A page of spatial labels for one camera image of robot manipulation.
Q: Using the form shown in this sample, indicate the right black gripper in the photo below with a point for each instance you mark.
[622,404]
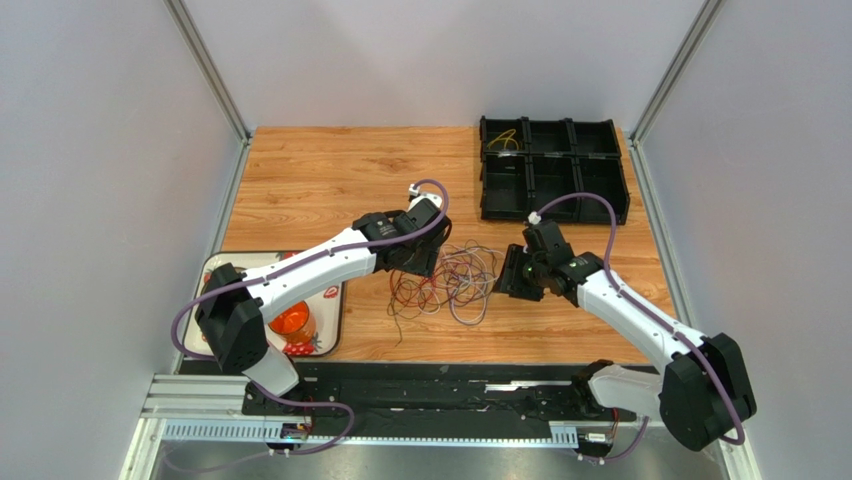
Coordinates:
[513,283]

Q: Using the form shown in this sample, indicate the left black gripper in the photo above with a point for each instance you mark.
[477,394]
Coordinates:
[426,266]

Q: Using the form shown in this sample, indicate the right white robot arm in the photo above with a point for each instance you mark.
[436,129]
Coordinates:
[699,389]

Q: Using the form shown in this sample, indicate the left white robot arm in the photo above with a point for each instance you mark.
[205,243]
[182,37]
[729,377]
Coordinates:
[235,307]

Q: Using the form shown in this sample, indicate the strawberry pattern tray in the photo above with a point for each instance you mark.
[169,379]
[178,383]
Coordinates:
[326,306]

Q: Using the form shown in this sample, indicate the black six-compartment bin organizer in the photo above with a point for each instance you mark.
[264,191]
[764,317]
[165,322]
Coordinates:
[525,164]

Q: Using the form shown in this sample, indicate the orange transparent cup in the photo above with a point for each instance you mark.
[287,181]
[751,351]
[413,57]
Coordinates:
[296,325]

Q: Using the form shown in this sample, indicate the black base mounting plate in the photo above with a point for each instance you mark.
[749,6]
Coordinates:
[437,401]

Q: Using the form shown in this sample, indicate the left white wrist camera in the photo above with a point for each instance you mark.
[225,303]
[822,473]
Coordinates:
[417,195]

